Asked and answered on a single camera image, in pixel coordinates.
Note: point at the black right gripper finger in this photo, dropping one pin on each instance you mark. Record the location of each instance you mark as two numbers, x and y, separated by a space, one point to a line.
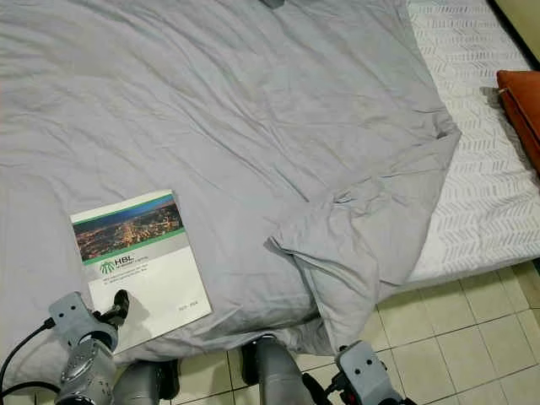
315 390

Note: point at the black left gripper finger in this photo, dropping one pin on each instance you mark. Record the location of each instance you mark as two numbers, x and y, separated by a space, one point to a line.
122 304

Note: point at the white booklet with city photo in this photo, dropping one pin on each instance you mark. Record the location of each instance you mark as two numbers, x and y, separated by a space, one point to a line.
156 274

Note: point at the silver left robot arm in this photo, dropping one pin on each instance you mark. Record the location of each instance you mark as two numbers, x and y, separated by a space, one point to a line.
86 375

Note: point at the grey robot right leg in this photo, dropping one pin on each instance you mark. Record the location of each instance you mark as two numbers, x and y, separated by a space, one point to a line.
283 371

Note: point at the grey duvet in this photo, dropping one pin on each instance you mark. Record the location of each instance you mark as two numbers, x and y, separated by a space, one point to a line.
202 110

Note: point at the white patterned mattress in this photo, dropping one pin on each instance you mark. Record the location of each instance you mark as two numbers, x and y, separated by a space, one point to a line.
481 211

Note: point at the orange pillow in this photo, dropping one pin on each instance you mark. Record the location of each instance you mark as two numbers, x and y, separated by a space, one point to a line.
525 110

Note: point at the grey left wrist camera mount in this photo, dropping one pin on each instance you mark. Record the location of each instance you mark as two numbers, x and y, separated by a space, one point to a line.
78 321

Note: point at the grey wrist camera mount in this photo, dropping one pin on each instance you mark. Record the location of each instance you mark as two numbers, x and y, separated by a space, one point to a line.
78 321
367 371

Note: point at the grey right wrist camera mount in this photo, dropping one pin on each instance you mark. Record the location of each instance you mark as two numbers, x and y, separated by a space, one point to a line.
367 371

